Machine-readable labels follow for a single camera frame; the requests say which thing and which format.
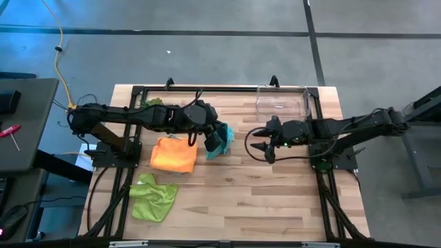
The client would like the red-handled screwdriver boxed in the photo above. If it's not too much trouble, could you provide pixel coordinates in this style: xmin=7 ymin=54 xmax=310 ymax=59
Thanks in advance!
xmin=0 ymin=124 xmax=22 ymax=152

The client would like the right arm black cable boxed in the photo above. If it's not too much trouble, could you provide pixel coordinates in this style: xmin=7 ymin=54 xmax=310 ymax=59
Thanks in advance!
xmin=243 ymin=126 xmax=311 ymax=163

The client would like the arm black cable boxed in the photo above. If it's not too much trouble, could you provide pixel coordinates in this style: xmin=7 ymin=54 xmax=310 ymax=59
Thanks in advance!
xmin=243 ymin=126 xmax=311 ymax=163
xmin=178 ymin=88 xmax=204 ymax=111

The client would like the dark low desk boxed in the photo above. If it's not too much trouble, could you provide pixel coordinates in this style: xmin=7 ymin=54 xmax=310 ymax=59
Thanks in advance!
xmin=0 ymin=167 xmax=48 ymax=244

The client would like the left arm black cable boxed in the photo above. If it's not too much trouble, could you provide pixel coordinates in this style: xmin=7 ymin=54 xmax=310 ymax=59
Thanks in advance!
xmin=178 ymin=88 xmax=204 ymax=111

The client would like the yellow extension cable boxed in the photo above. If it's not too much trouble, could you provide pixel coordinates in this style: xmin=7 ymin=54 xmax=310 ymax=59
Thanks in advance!
xmin=40 ymin=0 xmax=77 ymax=108

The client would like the green microfiber towel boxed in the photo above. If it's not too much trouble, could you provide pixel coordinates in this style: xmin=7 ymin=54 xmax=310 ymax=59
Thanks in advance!
xmin=129 ymin=173 xmax=179 ymax=223

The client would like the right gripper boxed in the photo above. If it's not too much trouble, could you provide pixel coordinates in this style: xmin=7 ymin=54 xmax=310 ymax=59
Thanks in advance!
xmin=249 ymin=116 xmax=313 ymax=165

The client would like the grey side table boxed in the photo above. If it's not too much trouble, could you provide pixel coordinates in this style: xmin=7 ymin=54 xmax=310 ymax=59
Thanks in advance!
xmin=0 ymin=78 xmax=59 ymax=173

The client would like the silver metal bracket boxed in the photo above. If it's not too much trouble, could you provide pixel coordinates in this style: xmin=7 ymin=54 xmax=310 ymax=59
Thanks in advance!
xmin=109 ymin=240 xmax=149 ymax=248
xmin=302 ymin=241 xmax=340 ymax=248

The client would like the black base cable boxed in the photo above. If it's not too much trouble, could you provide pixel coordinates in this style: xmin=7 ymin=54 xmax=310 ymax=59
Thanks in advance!
xmin=85 ymin=167 xmax=111 ymax=232

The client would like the teal microfiber towel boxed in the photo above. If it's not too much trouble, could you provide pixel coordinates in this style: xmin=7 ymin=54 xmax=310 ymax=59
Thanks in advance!
xmin=205 ymin=122 xmax=236 ymax=161

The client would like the black computer mouse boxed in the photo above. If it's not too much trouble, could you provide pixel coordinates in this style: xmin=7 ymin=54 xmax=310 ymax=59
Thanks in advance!
xmin=0 ymin=205 xmax=29 ymax=240

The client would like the clear plastic bin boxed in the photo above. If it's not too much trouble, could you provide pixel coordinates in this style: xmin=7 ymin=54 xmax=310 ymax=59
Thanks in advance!
xmin=255 ymin=85 xmax=313 ymax=121

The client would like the orange microfiber towel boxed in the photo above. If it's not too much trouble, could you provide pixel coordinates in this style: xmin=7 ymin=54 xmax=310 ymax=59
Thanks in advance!
xmin=150 ymin=136 xmax=198 ymax=174

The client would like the dark metal table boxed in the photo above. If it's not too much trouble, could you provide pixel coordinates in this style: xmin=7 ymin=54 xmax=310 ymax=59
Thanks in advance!
xmin=378 ymin=85 xmax=441 ymax=201

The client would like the black aluminium rig frame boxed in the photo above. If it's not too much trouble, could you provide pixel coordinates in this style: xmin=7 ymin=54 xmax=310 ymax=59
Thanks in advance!
xmin=77 ymin=74 xmax=371 ymax=248

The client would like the small potted succulent plant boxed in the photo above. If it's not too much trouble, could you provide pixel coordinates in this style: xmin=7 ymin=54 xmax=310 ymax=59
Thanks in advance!
xmin=139 ymin=97 xmax=165 ymax=108

